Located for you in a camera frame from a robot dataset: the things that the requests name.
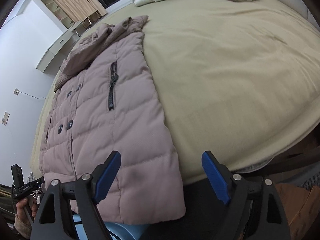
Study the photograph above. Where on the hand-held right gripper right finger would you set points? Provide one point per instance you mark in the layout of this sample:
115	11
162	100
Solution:
215	177

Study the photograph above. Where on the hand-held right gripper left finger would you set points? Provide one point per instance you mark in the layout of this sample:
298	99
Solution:
108	177

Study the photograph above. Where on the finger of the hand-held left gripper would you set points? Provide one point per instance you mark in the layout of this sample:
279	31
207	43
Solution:
38	181

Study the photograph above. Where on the mauve hooded puffer coat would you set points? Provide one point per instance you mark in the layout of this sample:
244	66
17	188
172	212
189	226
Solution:
112	130

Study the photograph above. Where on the person's left forearm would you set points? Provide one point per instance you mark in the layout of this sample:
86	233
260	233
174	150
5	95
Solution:
22	228

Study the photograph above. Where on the person's left hand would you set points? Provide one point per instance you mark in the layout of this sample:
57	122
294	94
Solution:
23	208

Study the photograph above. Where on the light blue plastic stool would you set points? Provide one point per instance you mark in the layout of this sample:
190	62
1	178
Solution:
125	231

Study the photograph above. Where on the person's brown clothing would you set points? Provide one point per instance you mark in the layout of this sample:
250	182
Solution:
302	210

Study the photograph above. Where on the bed with olive sheet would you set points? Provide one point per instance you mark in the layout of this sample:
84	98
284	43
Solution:
237	80

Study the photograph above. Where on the white desk with drawer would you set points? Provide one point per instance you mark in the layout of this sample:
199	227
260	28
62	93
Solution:
57	47

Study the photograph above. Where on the chair with metal legs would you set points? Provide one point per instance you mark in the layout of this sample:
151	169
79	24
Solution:
83	25

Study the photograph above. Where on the wide beige curtain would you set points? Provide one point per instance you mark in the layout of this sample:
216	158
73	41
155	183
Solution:
77	0

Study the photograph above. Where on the beige padded headboard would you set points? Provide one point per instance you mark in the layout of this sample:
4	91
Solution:
295	2

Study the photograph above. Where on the white wall switch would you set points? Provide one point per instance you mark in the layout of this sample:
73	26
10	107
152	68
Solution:
5	118

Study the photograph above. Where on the wall power socket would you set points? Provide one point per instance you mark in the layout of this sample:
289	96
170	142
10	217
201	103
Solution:
16	91

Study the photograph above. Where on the wide wall shelf unit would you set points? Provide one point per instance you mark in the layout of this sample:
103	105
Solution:
55	10

